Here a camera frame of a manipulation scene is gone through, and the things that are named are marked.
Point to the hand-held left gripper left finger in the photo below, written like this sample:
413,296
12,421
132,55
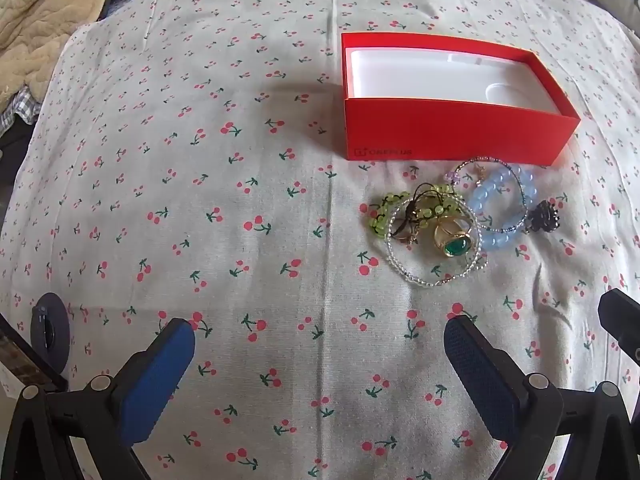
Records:
160,375

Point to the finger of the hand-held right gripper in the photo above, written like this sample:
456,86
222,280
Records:
624,317

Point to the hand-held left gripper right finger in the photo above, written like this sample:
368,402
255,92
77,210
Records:
480,380

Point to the red cardboard box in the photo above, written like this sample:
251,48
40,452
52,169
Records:
450,130

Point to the dark grey round holder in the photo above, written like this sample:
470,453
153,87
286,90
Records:
47,330

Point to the cherry print bedsheet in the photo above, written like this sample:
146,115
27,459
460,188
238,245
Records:
200,210

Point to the plaid cloth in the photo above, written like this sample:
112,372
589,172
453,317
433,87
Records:
17,110

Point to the beige quilted blanket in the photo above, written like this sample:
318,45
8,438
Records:
40,20

